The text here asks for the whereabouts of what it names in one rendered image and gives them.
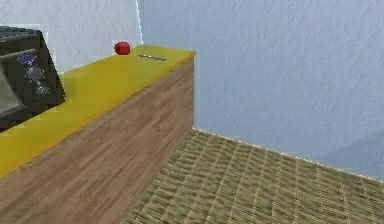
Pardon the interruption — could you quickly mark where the black microwave oven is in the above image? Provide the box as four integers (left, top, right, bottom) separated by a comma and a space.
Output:
0, 26, 67, 130

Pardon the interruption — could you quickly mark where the red apple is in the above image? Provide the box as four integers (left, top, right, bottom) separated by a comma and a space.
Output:
113, 40, 132, 56

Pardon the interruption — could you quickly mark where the yellow-topped wooden counter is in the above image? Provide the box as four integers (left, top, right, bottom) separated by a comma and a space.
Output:
0, 45, 197, 224

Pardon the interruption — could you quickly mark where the thin grey knife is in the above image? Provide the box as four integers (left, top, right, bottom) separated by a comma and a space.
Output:
138, 53, 167, 62

